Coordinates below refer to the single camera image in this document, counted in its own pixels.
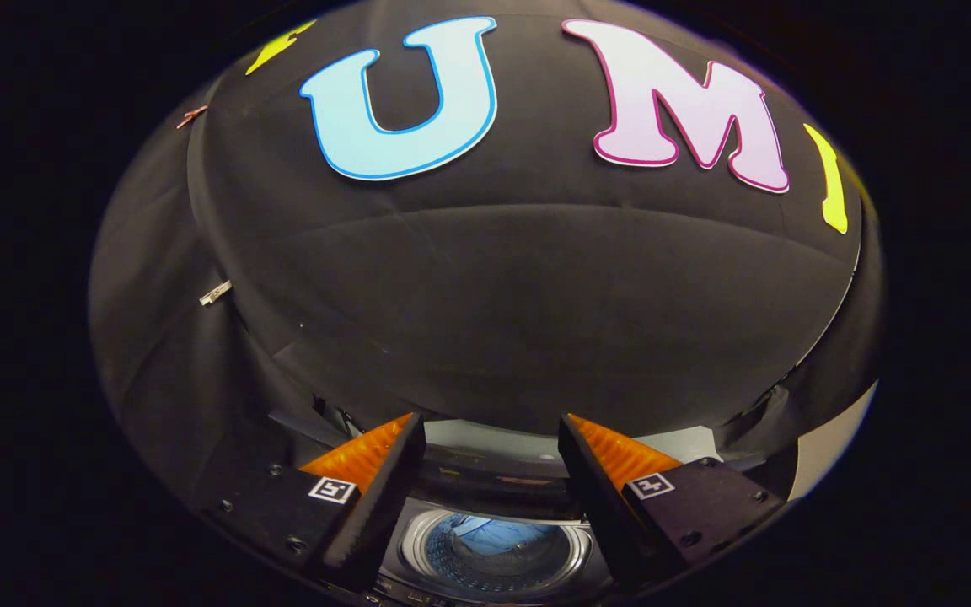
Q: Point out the silver cloth clip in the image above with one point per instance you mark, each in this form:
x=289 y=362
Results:
x=216 y=292

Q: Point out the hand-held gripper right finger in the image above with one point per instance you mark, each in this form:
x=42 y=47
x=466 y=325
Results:
x=599 y=497

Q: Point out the copper cloth clip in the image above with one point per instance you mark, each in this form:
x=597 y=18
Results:
x=191 y=115

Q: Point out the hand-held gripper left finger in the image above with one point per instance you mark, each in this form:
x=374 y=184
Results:
x=384 y=497

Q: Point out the light blue shirt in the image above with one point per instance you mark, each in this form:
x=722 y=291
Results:
x=498 y=535

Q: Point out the black backdrop cloth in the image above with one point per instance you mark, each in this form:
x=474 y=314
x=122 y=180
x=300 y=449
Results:
x=519 y=295

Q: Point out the grey washing machine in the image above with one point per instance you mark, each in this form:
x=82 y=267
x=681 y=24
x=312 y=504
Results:
x=416 y=544

